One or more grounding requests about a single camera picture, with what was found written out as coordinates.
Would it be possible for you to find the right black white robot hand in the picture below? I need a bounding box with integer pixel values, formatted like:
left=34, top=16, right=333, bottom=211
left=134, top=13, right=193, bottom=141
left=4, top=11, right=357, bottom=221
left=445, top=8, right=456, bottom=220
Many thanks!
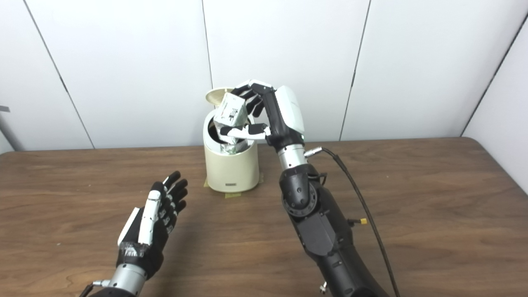
left=220, top=80, right=306, bottom=152

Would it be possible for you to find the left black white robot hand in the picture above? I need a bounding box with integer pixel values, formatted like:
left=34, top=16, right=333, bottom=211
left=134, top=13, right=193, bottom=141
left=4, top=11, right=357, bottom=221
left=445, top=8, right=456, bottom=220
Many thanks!
left=116, top=171, right=189, bottom=280

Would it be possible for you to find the white green milk carton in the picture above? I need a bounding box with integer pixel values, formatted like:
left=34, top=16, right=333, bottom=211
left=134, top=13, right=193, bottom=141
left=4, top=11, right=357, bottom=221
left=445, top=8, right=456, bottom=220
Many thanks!
left=213, top=92, right=249, bottom=156

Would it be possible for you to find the cream round bin lid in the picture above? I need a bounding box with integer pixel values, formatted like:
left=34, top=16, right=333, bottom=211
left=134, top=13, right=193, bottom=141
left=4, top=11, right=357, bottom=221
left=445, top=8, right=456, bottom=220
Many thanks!
left=205, top=87, right=236, bottom=108

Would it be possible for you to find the cream-colored bin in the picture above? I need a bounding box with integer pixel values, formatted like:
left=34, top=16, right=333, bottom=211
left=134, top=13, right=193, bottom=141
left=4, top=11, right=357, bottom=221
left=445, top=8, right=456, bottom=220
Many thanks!
left=203, top=87, right=260, bottom=193

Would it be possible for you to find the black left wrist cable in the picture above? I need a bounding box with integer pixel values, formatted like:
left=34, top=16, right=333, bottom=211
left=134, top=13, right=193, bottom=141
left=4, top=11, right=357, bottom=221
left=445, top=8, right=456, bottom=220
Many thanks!
left=78, top=280, right=111, bottom=297

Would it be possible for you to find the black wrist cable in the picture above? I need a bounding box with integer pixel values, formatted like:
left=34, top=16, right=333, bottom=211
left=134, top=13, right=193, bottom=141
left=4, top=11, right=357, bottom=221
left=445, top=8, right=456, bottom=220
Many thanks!
left=78, top=280, right=111, bottom=297
left=304, top=146, right=401, bottom=297

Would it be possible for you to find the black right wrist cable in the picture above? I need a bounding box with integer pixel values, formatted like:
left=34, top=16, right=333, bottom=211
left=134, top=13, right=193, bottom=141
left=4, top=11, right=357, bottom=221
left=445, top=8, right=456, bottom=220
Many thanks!
left=304, top=146, right=401, bottom=297

